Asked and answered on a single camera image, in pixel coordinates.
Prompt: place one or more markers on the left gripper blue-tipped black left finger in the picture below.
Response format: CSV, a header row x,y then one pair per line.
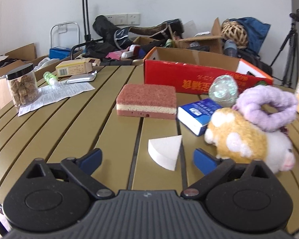
x,y
79,171

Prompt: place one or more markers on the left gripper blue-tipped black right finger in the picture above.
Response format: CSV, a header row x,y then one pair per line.
x,y
215,171

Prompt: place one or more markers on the white wedge foam piece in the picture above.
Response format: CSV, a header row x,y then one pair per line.
x,y
165,151

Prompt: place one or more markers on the brown white plush toy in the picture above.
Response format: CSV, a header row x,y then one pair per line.
x,y
238,139

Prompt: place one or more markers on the blue white tissue pack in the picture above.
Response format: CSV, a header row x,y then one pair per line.
x,y
196,116

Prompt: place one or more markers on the crumpled clear plastic ball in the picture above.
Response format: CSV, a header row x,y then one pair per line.
x,y
224,90

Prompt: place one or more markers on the printed paper leaflet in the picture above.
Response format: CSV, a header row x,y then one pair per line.
x,y
50,94

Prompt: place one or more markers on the pink layered sponge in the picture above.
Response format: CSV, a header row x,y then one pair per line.
x,y
147,101

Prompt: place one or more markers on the silver foil packet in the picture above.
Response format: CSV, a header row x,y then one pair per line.
x,y
82,78

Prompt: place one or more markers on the small green bottle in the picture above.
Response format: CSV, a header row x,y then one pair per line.
x,y
50,79

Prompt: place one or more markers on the yellow cardboard medicine box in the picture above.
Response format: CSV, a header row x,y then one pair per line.
x,y
76,66

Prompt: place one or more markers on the clear jar black lid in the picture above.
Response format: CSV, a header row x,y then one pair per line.
x,y
22,85

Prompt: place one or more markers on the left cardboard boxes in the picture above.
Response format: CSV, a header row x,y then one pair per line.
x,y
19,57

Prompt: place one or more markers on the red cardboard box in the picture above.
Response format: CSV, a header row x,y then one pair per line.
x,y
193,72

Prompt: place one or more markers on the brown open cardboard box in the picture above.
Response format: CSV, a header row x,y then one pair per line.
x,y
185,37

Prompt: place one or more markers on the black hand trolley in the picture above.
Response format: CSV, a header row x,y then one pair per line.
x,y
87,35

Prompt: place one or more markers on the woven rattan ball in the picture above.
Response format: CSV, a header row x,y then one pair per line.
x,y
232,30

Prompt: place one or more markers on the blue fabric bag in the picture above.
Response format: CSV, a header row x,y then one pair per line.
x,y
256,30

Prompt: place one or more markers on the purple fuzzy ring toy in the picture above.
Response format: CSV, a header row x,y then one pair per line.
x,y
267,107

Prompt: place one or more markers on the black camera tripod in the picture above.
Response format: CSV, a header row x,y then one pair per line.
x,y
292,64

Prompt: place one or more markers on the white wall socket strip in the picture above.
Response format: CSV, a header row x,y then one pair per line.
x,y
132,19

